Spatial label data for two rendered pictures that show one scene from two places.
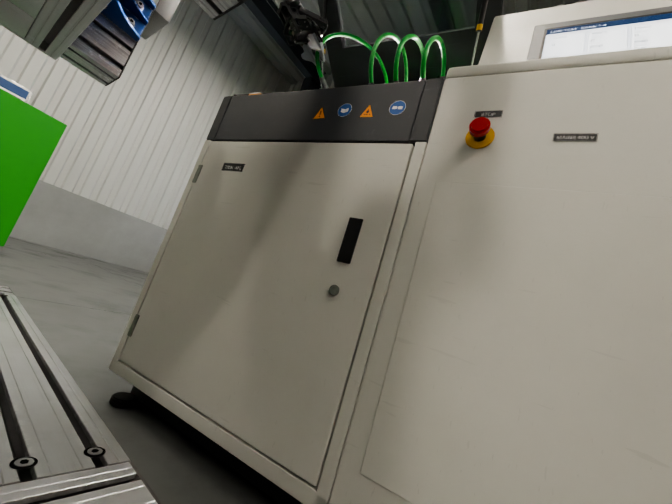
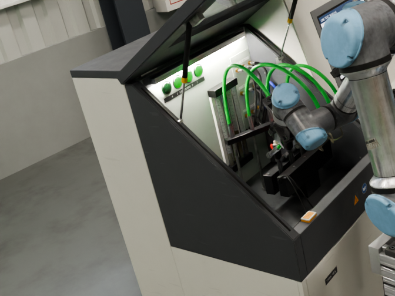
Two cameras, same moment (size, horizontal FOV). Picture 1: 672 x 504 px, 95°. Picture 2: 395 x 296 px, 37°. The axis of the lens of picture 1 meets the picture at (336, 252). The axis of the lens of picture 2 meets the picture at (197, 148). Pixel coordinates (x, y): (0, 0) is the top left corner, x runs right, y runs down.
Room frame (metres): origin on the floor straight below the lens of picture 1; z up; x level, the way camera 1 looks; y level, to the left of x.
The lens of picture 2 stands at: (0.69, 2.05, 1.97)
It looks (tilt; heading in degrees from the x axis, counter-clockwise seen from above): 22 degrees down; 286
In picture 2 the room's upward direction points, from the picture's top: 14 degrees counter-clockwise
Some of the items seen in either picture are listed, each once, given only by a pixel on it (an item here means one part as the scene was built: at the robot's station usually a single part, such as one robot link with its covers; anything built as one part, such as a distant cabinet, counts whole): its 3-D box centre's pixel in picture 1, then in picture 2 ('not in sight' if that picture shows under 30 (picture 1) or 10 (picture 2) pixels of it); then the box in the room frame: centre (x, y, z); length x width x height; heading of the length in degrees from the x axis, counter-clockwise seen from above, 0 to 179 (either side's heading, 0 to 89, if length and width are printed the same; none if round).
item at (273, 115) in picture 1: (307, 119); (342, 205); (0.77, 0.18, 0.87); 0.62 x 0.04 x 0.16; 61
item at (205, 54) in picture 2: not in sight; (201, 56); (1.21, -0.06, 1.43); 0.54 x 0.03 x 0.02; 61
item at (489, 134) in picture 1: (479, 130); not in sight; (0.52, -0.19, 0.80); 0.05 x 0.04 x 0.05; 61
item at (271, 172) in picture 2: not in sight; (300, 173); (0.92, -0.04, 0.91); 0.34 x 0.10 x 0.15; 61
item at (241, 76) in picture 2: not in sight; (249, 88); (1.09, -0.27, 1.20); 0.13 x 0.03 x 0.31; 61
